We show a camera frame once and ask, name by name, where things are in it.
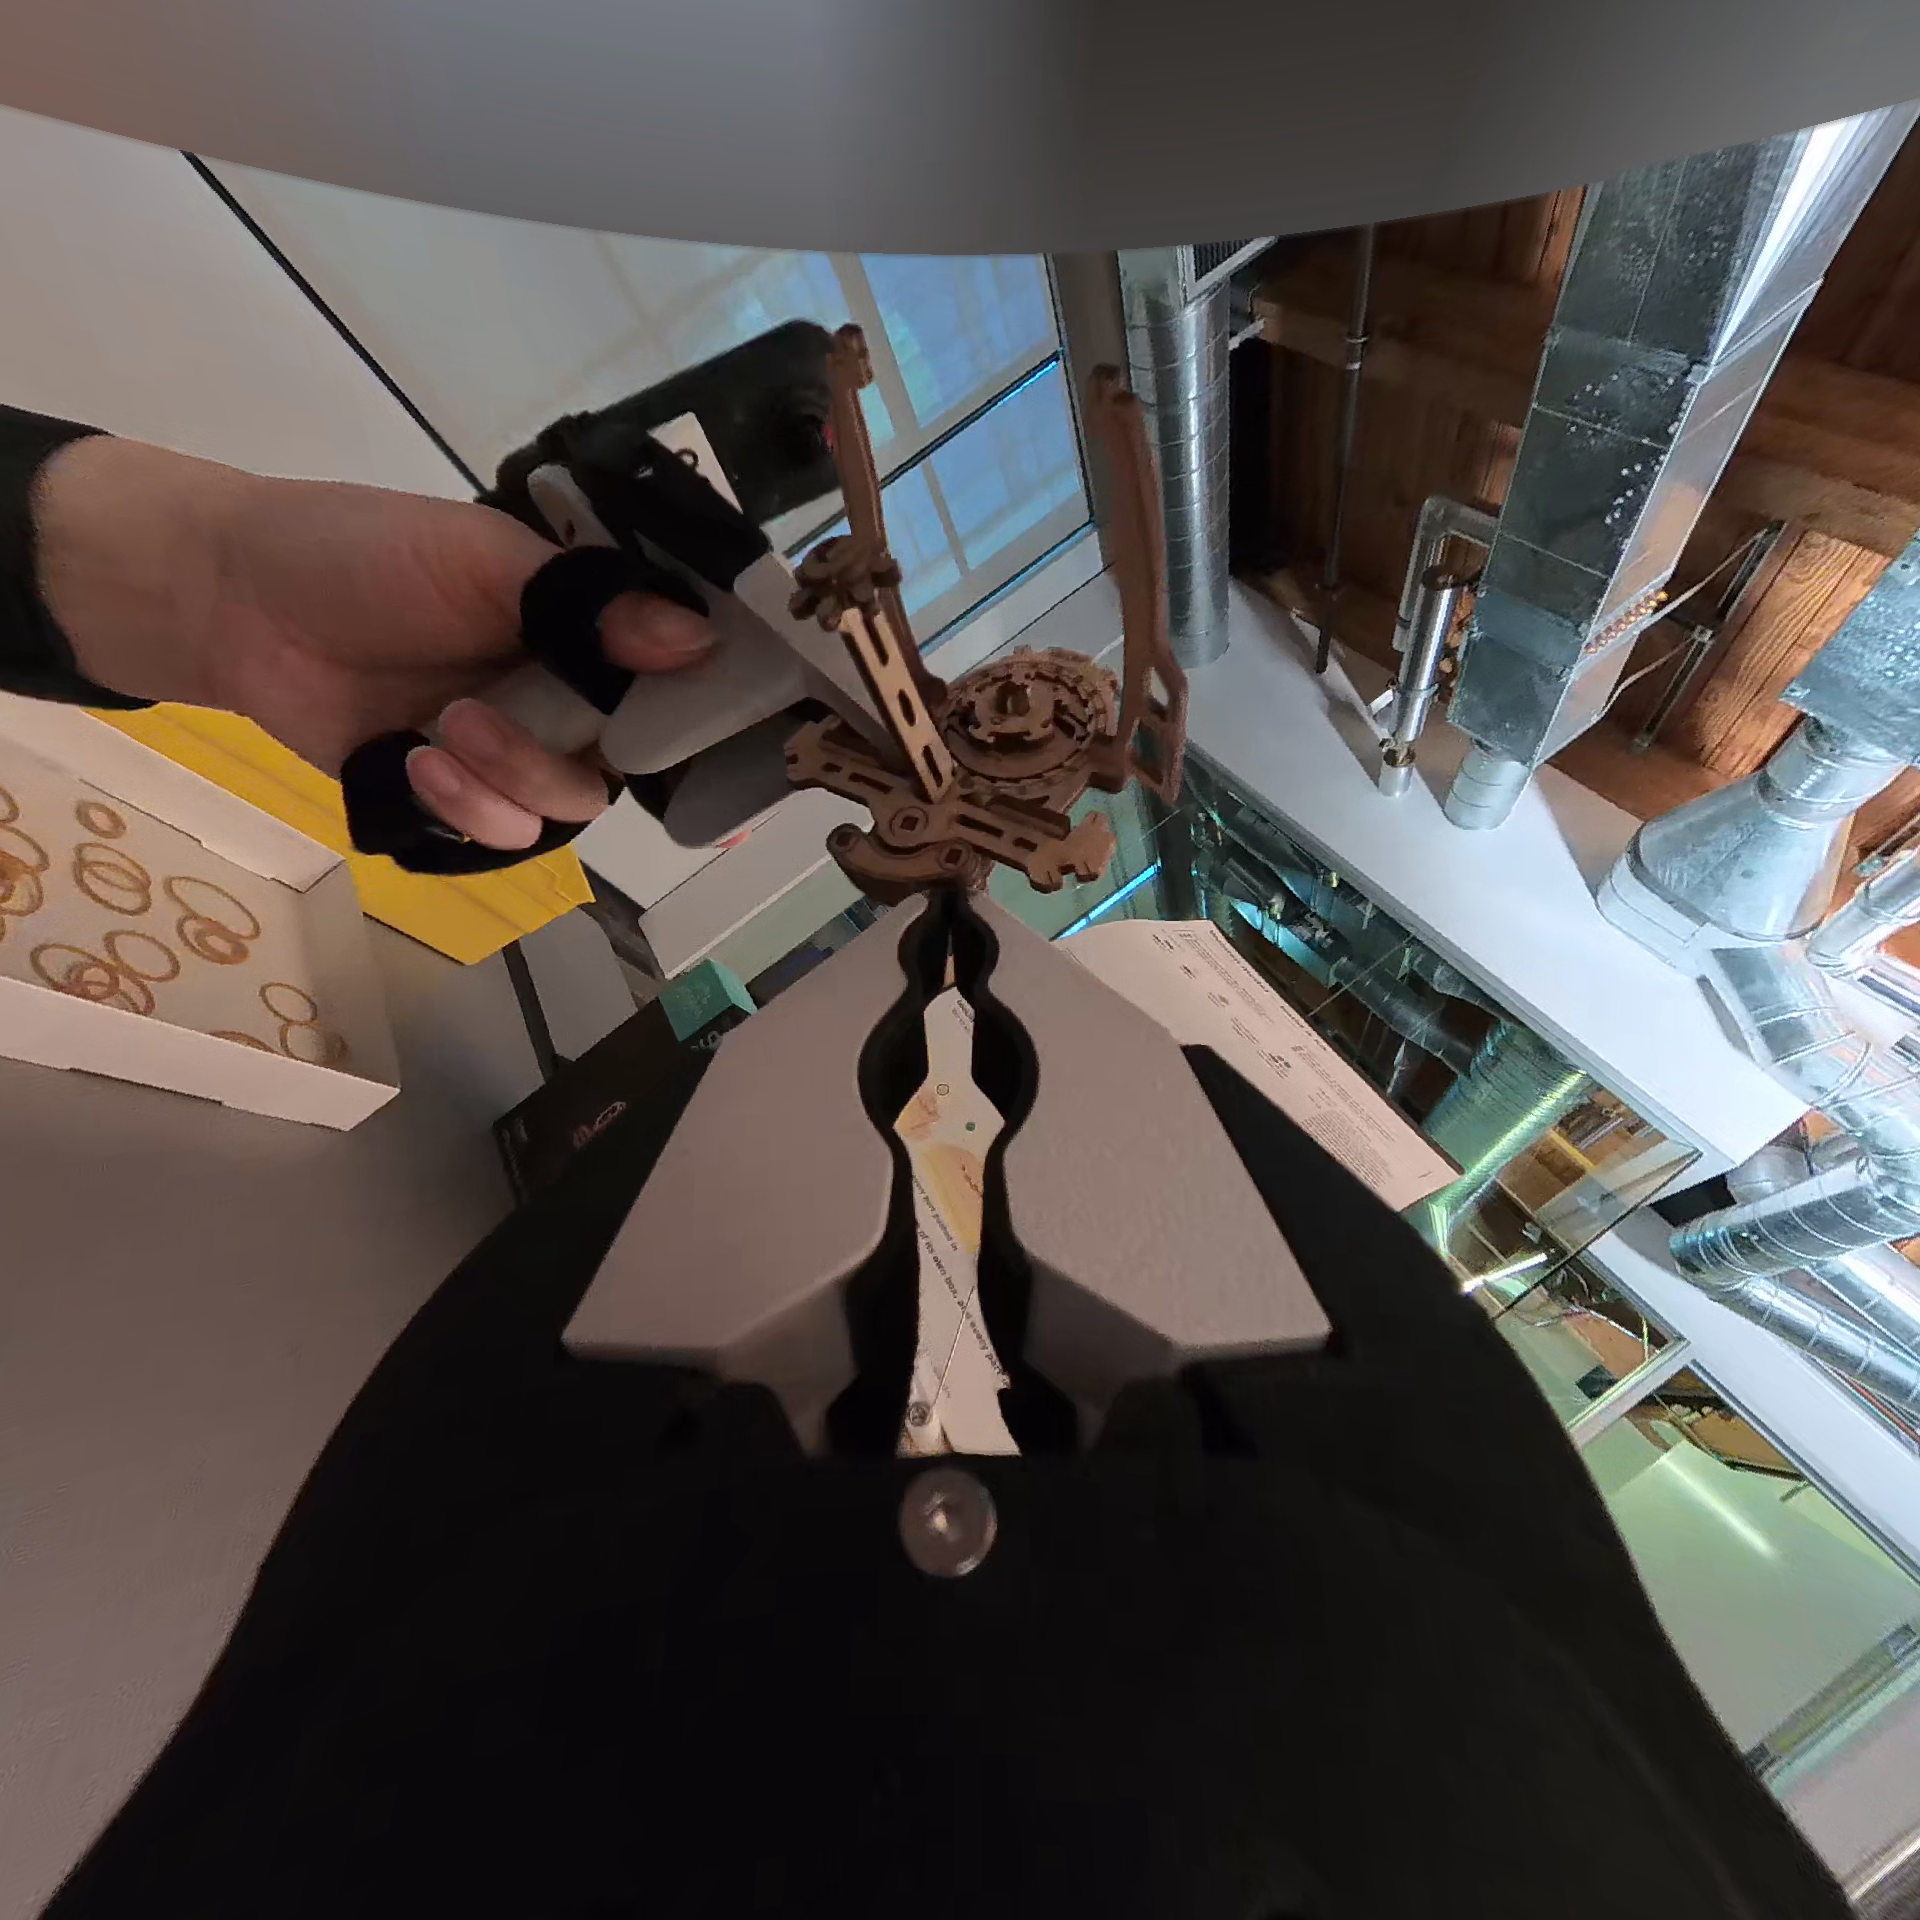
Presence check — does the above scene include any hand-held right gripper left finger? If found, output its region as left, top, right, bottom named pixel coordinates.
left=560, top=892, right=952, bottom=1453

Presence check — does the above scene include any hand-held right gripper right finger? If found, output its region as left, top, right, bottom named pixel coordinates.
left=961, top=892, right=1334, bottom=1445

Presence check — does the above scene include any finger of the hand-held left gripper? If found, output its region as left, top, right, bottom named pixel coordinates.
left=656, top=717, right=857, bottom=852
left=732, top=547, right=963, bottom=759

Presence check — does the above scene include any brown wooden mechanical model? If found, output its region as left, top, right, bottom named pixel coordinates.
left=785, top=321, right=1199, bottom=913

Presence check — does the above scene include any person's left forearm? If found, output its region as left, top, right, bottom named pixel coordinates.
left=0, top=403, right=156, bottom=712

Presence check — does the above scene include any person's left hand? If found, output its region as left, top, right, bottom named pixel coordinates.
left=30, top=435, right=720, bottom=848

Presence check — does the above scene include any black cardboard box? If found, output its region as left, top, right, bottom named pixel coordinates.
left=490, top=995, right=724, bottom=1205

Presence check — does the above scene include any printed instruction sheet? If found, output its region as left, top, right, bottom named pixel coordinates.
left=896, top=915, right=1466, bottom=1461

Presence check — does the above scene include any teal box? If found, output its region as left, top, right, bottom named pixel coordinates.
left=656, top=960, right=762, bottom=1057

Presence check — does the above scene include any yellow box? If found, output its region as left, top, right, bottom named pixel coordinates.
left=87, top=696, right=596, bottom=967

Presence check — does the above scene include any white cardboard box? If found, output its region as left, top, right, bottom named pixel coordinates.
left=0, top=696, right=406, bottom=1133

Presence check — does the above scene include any black ceiling pipe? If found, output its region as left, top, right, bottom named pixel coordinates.
left=1315, top=225, right=1377, bottom=677

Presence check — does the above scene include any small silver cylinder fitting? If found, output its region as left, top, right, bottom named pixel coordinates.
left=1377, top=497, right=1502, bottom=801

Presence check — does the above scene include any pile of rubber bands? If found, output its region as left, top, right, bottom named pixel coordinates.
left=0, top=780, right=350, bottom=1069

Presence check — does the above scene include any window with grey frame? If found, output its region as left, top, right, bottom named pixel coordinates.
left=600, top=251, right=1099, bottom=650

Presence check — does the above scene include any large round silver air duct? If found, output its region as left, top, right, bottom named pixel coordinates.
left=1119, top=239, right=1280, bottom=672

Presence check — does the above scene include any cluster of silver duct pipes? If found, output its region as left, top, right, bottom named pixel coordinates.
left=1594, top=538, right=1920, bottom=1434

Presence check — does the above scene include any rectangular silver air duct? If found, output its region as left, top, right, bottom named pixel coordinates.
left=1442, top=116, right=1895, bottom=831

